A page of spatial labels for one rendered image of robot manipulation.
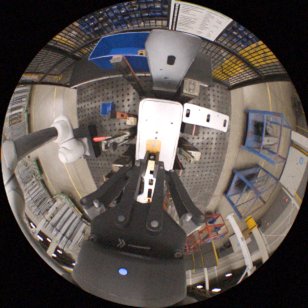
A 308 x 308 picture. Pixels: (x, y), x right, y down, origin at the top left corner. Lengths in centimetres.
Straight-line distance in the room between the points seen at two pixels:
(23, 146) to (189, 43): 68
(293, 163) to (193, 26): 777
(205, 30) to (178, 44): 32
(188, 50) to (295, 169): 784
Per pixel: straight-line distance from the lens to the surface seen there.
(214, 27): 53
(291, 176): 799
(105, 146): 32
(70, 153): 81
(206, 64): 60
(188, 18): 50
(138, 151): 50
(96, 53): 59
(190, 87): 46
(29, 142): 62
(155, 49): 26
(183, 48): 25
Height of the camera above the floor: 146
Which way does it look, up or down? 69 degrees down
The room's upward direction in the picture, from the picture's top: 173 degrees counter-clockwise
